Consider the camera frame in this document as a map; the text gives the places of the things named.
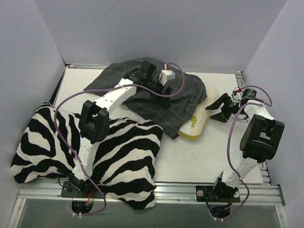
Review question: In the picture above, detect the zebra striped cushion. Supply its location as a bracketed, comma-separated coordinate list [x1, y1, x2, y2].
[10, 102, 163, 210]

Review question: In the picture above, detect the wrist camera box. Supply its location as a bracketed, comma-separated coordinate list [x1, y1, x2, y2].
[160, 69, 176, 83]
[231, 87, 243, 101]

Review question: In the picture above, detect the dark grey checked pillowcase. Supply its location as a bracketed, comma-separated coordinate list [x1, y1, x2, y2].
[84, 57, 207, 139]

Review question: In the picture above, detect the white pillow with yellow edge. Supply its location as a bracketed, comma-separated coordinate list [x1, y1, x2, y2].
[177, 84, 220, 141]

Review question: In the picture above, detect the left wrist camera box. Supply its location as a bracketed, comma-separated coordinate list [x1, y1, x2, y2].
[160, 69, 176, 83]

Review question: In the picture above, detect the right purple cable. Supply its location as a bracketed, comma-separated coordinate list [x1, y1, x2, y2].
[208, 83, 274, 221]

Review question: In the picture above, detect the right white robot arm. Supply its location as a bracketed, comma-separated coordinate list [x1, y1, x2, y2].
[206, 85, 285, 201]

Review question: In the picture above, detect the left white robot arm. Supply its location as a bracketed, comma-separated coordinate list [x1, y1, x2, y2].
[69, 61, 175, 197]

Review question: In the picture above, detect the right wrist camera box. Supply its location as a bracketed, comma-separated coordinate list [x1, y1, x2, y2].
[231, 87, 243, 101]

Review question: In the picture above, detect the aluminium rail frame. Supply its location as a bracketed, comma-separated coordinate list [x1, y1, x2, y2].
[6, 61, 292, 228]

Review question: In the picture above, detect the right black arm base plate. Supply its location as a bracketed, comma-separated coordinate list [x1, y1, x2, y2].
[195, 185, 241, 203]

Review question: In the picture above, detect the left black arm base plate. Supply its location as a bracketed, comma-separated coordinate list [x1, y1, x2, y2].
[60, 181, 103, 199]

